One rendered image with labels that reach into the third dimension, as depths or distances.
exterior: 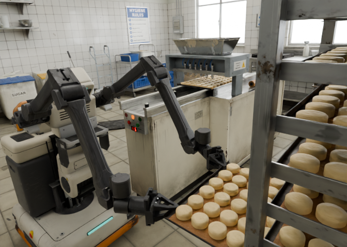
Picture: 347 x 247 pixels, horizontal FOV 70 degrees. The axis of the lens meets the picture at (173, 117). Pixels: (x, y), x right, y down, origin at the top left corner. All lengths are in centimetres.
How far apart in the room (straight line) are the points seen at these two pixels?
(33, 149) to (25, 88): 324
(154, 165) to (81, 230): 63
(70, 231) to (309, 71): 157
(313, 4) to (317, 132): 19
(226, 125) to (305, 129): 175
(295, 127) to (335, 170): 11
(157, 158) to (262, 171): 143
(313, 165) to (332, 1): 27
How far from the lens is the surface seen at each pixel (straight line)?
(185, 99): 195
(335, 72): 42
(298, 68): 43
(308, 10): 42
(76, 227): 175
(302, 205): 56
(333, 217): 55
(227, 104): 212
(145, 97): 204
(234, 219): 77
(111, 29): 621
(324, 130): 44
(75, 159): 154
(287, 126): 45
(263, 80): 41
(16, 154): 169
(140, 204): 81
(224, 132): 221
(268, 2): 41
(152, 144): 179
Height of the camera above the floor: 139
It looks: 19 degrees down
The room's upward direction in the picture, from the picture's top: 2 degrees counter-clockwise
